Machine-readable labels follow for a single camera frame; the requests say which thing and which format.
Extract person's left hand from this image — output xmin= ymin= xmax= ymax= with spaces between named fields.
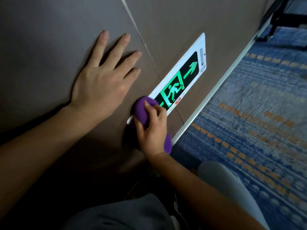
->
xmin=69 ymin=30 xmax=142 ymax=124

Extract black mesh metal cart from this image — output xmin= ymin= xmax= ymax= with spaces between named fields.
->
xmin=263 ymin=0 xmax=307 ymax=50

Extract person's left forearm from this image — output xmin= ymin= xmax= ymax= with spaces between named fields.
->
xmin=0 ymin=104 xmax=96 ymax=221

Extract green illuminated exit sign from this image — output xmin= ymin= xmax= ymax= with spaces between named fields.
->
xmin=126 ymin=33 xmax=207 ymax=125

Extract purple cleaning cloth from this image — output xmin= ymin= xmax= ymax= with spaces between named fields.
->
xmin=131 ymin=96 xmax=172 ymax=155

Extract person's right hand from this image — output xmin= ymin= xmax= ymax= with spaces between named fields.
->
xmin=133 ymin=100 xmax=168 ymax=160

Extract person's right forearm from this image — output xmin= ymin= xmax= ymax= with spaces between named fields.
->
xmin=146 ymin=152 xmax=264 ymax=230

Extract person's grey trousers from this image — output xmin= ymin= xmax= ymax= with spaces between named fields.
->
xmin=65 ymin=161 xmax=270 ymax=230

